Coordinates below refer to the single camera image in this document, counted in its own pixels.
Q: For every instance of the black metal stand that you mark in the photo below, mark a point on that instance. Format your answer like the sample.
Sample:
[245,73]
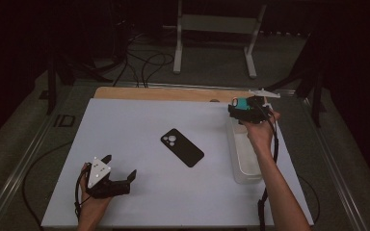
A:
[52,86]
[316,96]

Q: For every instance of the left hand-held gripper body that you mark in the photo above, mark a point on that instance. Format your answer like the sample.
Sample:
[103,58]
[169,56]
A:
[104,189]

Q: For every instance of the metal floor rail frame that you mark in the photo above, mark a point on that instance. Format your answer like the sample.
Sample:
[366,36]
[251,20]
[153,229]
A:
[19,170]

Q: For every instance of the wooden table board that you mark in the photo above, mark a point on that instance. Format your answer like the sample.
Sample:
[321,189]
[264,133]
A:
[173,94]

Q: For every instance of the white metal stand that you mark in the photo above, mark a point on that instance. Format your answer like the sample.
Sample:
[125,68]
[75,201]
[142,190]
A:
[218,24]

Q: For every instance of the person's right hand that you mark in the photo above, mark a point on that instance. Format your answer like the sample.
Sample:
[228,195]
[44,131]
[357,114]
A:
[261,134]

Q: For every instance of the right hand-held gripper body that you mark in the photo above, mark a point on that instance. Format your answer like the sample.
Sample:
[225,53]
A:
[257,110]

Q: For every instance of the black phone case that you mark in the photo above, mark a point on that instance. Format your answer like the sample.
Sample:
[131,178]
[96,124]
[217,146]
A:
[183,148]

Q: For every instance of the white plastic bin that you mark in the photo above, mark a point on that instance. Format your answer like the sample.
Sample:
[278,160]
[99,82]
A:
[245,160]

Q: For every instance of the person's left hand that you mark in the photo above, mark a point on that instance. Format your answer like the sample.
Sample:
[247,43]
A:
[91,208]

